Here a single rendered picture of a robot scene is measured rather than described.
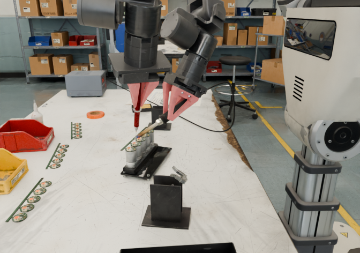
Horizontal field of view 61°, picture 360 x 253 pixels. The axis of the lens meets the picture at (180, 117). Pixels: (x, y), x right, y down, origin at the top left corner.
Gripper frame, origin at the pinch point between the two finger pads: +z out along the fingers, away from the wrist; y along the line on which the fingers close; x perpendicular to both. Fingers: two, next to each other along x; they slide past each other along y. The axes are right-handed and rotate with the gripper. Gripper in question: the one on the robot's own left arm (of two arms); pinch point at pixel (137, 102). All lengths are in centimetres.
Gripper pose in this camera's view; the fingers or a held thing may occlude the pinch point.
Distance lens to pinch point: 60.2
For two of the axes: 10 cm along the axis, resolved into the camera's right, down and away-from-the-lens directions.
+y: -9.2, 1.2, -3.6
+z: -1.3, 7.8, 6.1
